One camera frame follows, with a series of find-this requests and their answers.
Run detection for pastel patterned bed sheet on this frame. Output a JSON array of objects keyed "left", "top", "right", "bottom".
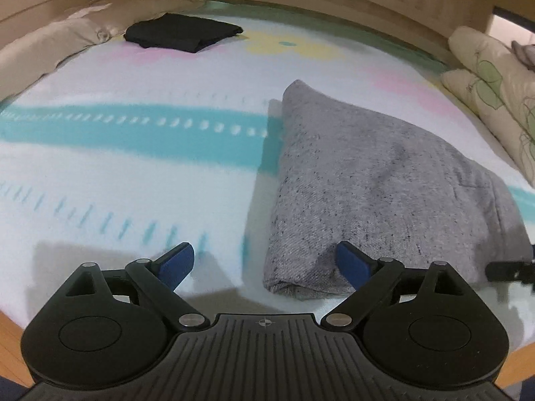
[{"left": 1, "top": 2, "right": 534, "bottom": 327}]

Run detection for grey speckled pants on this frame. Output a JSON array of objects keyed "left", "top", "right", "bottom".
[{"left": 263, "top": 81, "right": 533, "bottom": 300}]

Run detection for floral cream pillow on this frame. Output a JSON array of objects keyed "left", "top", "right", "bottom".
[
  {"left": 447, "top": 25, "right": 535, "bottom": 188},
  {"left": 441, "top": 69, "right": 489, "bottom": 117}
]

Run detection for beige pillow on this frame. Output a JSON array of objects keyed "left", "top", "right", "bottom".
[{"left": 1, "top": 0, "right": 181, "bottom": 100}]

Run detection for folded black garment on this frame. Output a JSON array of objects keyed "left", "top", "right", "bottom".
[{"left": 123, "top": 13, "right": 243, "bottom": 53}]

